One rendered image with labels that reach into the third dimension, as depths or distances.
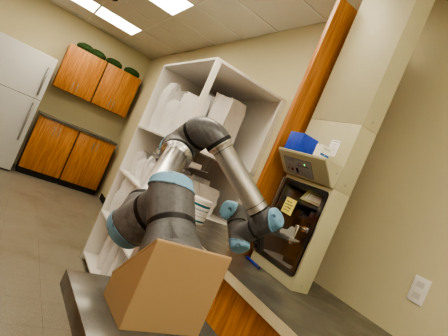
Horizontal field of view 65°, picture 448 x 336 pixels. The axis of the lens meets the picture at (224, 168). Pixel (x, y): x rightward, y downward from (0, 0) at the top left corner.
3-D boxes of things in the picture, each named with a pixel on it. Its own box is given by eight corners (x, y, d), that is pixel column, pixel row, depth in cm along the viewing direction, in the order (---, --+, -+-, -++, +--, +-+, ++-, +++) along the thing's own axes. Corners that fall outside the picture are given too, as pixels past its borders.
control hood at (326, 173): (287, 173, 177) (295, 155, 177) (334, 189, 150) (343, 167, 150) (270, 165, 171) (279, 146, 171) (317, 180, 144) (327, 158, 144)
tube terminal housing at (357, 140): (284, 268, 190) (341, 137, 190) (327, 299, 162) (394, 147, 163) (249, 258, 177) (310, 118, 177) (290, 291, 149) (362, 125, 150)
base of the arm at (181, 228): (166, 243, 69) (166, 200, 75) (121, 267, 77) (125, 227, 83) (219, 260, 78) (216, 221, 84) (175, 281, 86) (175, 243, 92)
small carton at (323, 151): (320, 160, 158) (325, 148, 158) (327, 161, 153) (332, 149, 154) (311, 156, 156) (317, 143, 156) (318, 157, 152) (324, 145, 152)
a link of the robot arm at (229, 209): (218, 223, 131) (217, 204, 136) (241, 231, 137) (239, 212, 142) (231, 214, 126) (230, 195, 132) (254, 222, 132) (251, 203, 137)
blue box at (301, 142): (297, 155, 174) (305, 139, 174) (311, 159, 166) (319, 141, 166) (283, 147, 169) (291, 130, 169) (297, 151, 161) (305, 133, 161)
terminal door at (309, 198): (254, 249, 176) (286, 177, 176) (293, 278, 150) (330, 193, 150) (253, 249, 176) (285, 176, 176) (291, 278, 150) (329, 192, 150)
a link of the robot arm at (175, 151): (129, 210, 83) (191, 114, 128) (93, 233, 91) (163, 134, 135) (163, 243, 87) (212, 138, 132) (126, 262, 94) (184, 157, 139)
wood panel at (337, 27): (293, 267, 204) (389, 47, 205) (297, 269, 202) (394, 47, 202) (228, 248, 179) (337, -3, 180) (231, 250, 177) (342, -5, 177)
